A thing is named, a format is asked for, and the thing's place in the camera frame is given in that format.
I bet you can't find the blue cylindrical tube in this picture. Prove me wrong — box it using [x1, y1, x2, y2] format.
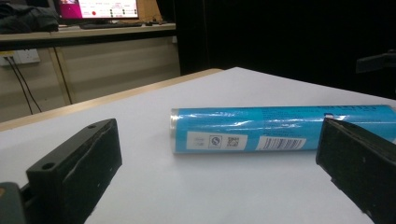
[169, 104, 396, 155]

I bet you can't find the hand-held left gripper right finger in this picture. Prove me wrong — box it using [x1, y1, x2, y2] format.
[315, 117, 396, 224]

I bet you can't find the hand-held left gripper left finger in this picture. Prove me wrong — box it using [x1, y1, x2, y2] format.
[25, 118, 123, 224]

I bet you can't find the black cable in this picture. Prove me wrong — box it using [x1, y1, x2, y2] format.
[4, 56, 34, 116]
[10, 56, 43, 113]

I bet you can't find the beige desk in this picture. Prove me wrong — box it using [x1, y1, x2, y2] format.
[0, 21, 181, 123]

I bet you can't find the white wall socket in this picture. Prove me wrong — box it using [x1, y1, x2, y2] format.
[0, 49, 41, 67]

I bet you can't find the black keyboard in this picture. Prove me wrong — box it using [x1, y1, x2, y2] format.
[79, 21, 144, 31]

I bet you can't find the computer monitor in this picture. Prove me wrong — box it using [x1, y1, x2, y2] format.
[53, 0, 140, 21]

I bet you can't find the dark cloth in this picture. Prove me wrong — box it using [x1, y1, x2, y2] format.
[0, 2, 60, 35]

